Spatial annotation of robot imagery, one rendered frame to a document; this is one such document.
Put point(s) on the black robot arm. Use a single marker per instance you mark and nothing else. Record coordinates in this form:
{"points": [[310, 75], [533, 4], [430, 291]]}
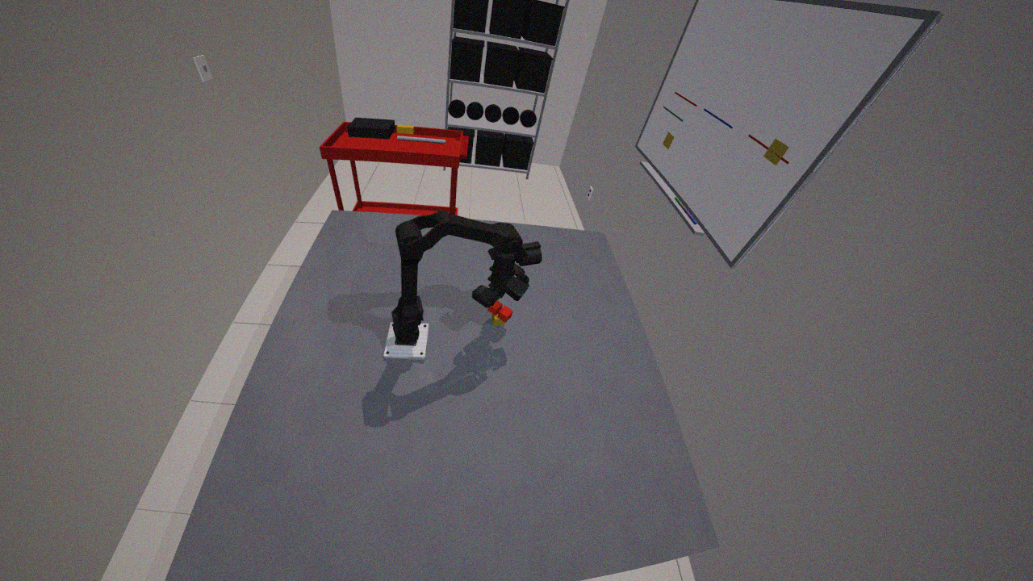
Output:
{"points": [[505, 239]]}

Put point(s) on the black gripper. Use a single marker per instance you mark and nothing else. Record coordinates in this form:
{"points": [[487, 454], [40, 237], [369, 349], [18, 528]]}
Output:
{"points": [[488, 296]]}

